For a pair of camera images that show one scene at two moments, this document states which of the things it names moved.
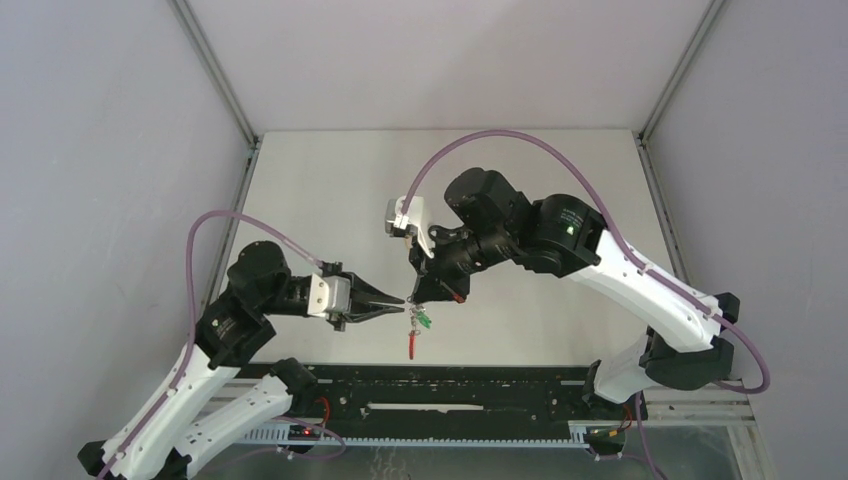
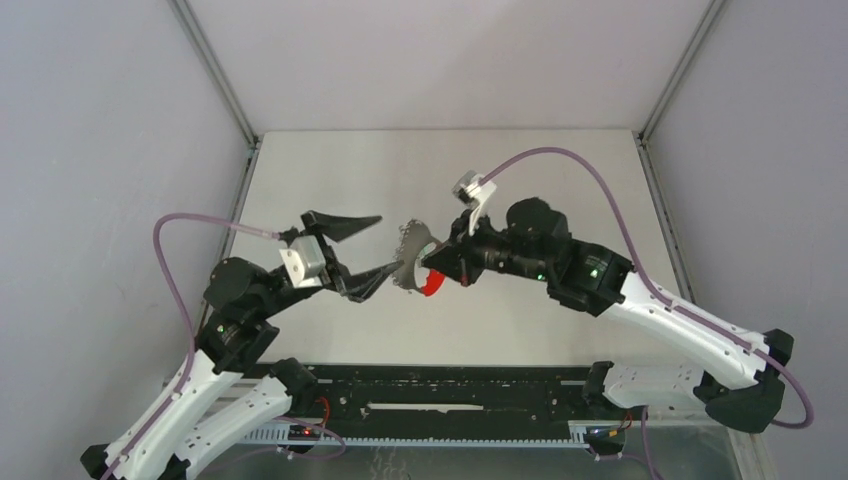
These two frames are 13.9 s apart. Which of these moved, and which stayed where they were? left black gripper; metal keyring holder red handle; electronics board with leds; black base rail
Moved: metal keyring holder red handle; left black gripper
Stayed: black base rail; electronics board with leds
